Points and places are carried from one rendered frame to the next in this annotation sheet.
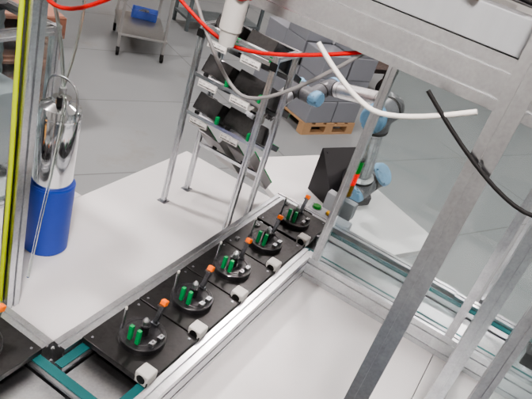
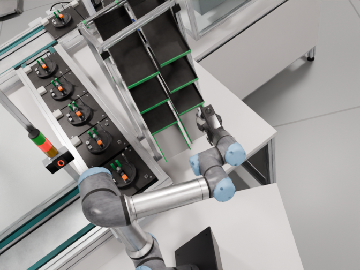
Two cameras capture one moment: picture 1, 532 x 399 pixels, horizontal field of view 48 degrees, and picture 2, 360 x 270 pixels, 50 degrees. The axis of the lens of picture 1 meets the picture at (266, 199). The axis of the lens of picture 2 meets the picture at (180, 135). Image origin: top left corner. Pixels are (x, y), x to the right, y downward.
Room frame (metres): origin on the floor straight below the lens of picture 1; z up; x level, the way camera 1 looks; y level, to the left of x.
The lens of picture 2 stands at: (3.22, -0.53, 2.56)
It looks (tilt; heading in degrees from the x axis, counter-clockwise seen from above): 54 degrees down; 141
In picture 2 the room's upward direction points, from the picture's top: 22 degrees counter-clockwise
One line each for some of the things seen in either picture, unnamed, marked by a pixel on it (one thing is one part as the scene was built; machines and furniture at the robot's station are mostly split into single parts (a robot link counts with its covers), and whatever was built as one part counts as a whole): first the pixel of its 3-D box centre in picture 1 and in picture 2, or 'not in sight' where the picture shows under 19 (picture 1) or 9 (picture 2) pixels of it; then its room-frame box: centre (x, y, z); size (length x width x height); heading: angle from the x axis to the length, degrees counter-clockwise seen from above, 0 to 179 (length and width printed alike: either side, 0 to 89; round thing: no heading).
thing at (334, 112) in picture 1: (313, 65); not in sight; (6.10, -0.03, 0.53); 1.04 x 0.69 x 1.06; 42
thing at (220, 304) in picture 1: (194, 290); (59, 87); (1.51, 0.13, 1.01); 0.24 x 0.24 x 0.13; 69
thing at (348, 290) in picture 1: (347, 268); (74, 214); (2.07, -0.41, 0.91); 0.84 x 0.28 x 0.10; 69
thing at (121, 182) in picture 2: (294, 218); (122, 174); (2.20, -0.14, 0.98); 0.14 x 0.14 x 0.02
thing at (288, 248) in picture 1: (267, 234); (96, 138); (1.96, -0.05, 1.01); 0.24 x 0.24 x 0.13; 69
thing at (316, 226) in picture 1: (293, 222); (124, 176); (2.20, -0.14, 0.96); 0.24 x 0.24 x 0.02; 69
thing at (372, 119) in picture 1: (360, 150); (24, 122); (1.99, -0.26, 1.46); 0.03 x 0.03 x 1.00; 69
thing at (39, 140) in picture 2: not in sight; (37, 137); (2.02, -0.28, 1.39); 0.05 x 0.05 x 0.05
